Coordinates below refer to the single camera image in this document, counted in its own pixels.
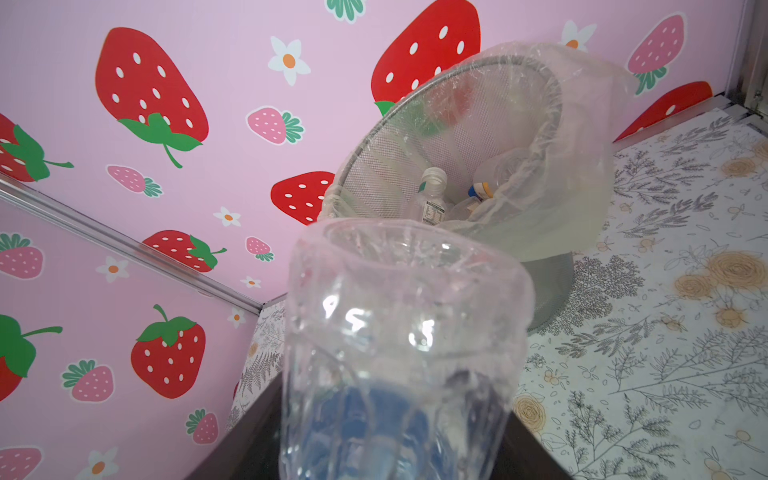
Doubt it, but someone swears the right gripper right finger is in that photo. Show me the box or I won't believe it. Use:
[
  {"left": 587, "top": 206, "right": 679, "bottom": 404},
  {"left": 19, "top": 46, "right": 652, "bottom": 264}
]
[{"left": 491, "top": 413, "right": 571, "bottom": 480}]

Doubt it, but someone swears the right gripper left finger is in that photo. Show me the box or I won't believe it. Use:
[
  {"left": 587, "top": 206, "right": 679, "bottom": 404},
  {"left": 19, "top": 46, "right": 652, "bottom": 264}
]
[{"left": 187, "top": 375, "right": 283, "bottom": 480}]

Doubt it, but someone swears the clear bottle blue label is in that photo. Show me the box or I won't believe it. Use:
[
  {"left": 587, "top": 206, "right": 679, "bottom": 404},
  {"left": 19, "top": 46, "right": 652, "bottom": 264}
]
[{"left": 280, "top": 218, "right": 535, "bottom": 479}]

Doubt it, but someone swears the clear bottle blue cap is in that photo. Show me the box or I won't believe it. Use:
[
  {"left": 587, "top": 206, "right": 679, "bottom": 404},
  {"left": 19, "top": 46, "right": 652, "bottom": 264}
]
[{"left": 468, "top": 182, "right": 494, "bottom": 201}]

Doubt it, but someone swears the clear bottle yellow label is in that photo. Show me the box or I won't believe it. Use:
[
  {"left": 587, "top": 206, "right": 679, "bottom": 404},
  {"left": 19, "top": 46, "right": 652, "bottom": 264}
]
[{"left": 415, "top": 167, "right": 451, "bottom": 226}]

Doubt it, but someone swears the translucent grey waste bin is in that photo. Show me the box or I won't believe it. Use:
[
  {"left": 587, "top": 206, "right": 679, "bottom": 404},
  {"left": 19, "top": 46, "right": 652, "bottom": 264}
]
[{"left": 320, "top": 42, "right": 638, "bottom": 329}]

